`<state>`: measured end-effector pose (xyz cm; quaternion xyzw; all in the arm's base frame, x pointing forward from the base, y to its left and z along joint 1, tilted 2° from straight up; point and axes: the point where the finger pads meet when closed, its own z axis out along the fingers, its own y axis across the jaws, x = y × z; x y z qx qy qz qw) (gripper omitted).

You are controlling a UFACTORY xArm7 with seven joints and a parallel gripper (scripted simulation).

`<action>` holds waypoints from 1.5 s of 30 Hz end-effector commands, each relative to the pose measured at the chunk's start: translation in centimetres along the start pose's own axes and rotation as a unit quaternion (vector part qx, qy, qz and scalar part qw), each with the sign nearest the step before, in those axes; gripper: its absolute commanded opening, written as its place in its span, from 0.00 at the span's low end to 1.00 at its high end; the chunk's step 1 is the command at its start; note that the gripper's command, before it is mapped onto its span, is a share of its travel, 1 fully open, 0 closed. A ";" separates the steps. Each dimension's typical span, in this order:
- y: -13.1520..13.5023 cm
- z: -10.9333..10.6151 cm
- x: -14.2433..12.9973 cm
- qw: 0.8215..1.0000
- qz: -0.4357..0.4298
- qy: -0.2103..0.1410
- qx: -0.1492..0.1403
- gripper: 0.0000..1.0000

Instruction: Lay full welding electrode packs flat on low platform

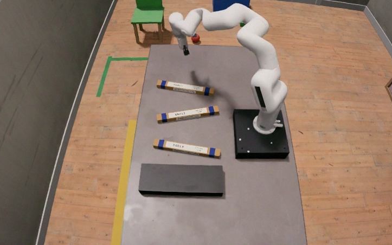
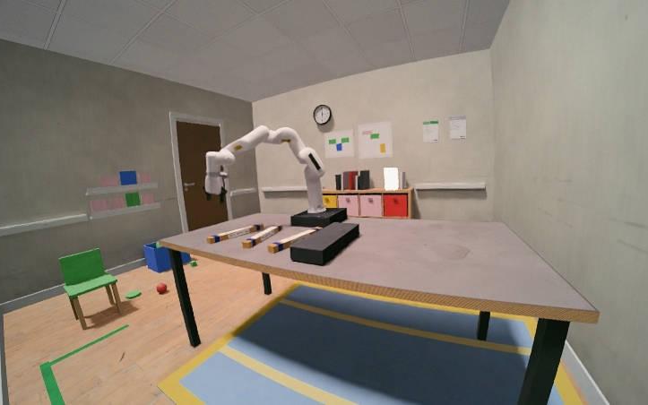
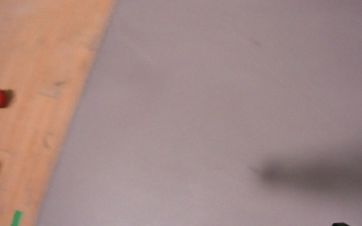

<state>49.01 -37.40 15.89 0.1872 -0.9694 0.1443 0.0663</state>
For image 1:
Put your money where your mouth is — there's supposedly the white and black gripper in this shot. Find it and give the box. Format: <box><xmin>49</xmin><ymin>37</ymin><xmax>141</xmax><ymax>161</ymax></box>
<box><xmin>176</xmin><ymin>36</ymin><xmax>190</xmax><ymax>56</ymax></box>

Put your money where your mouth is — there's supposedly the tan box with blue bands and white labels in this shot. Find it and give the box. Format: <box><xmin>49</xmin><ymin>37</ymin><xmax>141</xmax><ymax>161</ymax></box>
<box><xmin>157</xmin><ymin>106</ymin><xmax>219</xmax><ymax>123</ymax></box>

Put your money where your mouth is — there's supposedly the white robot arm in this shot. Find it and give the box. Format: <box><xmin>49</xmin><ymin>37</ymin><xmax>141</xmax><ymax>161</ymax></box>
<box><xmin>169</xmin><ymin>4</ymin><xmax>287</xmax><ymax>134</ymax></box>

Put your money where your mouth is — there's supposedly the tan box with blue bands and white label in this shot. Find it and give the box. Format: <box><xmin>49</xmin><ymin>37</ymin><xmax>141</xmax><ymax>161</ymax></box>
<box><xmin>157</xmin><ymin>80</ymin><xmax>214</xmax><ymax>96</ymax></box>

